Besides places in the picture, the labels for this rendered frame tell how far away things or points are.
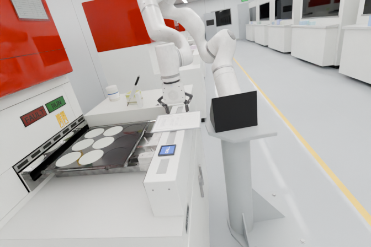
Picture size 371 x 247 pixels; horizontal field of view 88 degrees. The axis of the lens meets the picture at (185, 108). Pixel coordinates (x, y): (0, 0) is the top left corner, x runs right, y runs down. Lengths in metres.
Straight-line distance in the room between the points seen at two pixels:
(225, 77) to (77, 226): 0.86
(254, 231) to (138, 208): 1.03
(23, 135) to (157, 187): 0.61
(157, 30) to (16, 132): 0.69
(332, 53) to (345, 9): 0.84
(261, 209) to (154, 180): 1.08
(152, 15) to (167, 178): 0.68
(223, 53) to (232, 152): 0.53
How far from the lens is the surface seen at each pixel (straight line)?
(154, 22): 0.92
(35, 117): 1.03
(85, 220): 0.79
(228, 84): 1.01
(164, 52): 0.81
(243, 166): 1.16
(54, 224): 0.85
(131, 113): 1.12
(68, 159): 1.00
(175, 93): 0.86
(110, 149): 0.93
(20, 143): 0.99
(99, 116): 1.22
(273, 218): 1.66
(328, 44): 5.13
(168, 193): 0.60
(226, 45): 1.11
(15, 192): 0.99
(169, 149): 0.68
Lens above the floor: 1.34
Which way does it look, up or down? 22 degrees down
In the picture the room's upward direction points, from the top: 10 degrees counter-clockwise
